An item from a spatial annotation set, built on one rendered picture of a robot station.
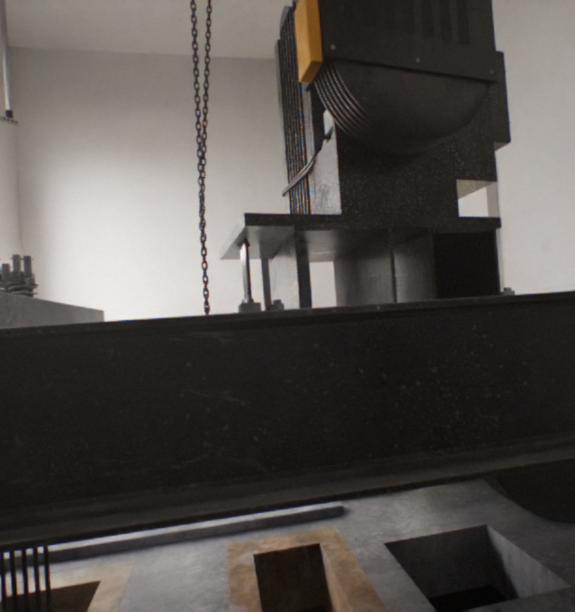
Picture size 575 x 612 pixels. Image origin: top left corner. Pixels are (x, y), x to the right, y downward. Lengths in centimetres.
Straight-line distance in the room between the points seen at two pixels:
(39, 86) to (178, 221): 143
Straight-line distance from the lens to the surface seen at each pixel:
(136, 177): 357
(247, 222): 94
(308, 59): 101
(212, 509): 55
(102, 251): 347
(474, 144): 131
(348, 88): 100
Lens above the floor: 64
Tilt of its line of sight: 1 degrees up
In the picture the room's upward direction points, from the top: 4 degrees counter-clockwise
